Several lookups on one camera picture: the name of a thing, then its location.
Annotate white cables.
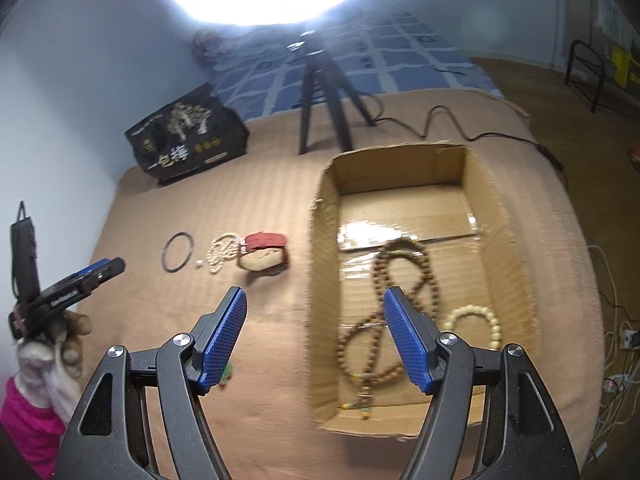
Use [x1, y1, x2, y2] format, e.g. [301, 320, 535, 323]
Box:
[587, 245, 640, 461]

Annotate white pearl necklace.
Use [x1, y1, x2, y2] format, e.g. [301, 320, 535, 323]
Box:
[206, 232, 246, 276]

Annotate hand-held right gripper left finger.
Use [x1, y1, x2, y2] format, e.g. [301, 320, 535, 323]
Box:
[52, 286, 248, 480]

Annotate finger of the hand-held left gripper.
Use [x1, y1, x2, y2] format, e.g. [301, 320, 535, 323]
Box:
[30, 257, 127, 321]
[10, 201, 42, 311]

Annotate red leather bracelet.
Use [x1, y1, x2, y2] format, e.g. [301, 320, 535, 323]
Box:
[237, 231, 292, 276]

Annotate person's left hand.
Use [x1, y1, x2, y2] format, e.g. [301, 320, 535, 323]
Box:
[14, 309, 94, 423]

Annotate person's left forearm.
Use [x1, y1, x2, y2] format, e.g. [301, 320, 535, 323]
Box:
[0, 377, 68, 480]

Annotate cardboard box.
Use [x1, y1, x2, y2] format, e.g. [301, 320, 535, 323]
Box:
[305, 142, 543, 436]

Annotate brown wooden bead necklace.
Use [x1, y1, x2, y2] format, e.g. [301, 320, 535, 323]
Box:
[336, 239, 442, 418]

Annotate thin dark bangle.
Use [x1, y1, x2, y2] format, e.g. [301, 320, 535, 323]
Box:
[161, 232, 195, 274]

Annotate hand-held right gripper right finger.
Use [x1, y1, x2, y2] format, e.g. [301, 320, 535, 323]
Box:
[382, 286, 581, 480]

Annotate cream bead bracelet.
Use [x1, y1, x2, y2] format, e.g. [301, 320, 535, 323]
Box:
[442, 305, 502, 352]

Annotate black tripod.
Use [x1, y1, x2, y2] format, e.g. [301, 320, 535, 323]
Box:
[285, 30, 378, 156]

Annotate black printed snack bag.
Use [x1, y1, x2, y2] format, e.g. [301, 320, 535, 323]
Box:
[125, 85, 250, 186]

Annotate black power cable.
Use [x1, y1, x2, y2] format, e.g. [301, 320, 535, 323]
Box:
[372, 105, 571, 188]

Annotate patterned pillow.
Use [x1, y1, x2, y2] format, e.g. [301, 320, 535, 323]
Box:
[192, 30, 236, 63]

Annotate black clothes rack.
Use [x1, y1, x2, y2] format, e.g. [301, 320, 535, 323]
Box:
[565, 40, 621, 113]

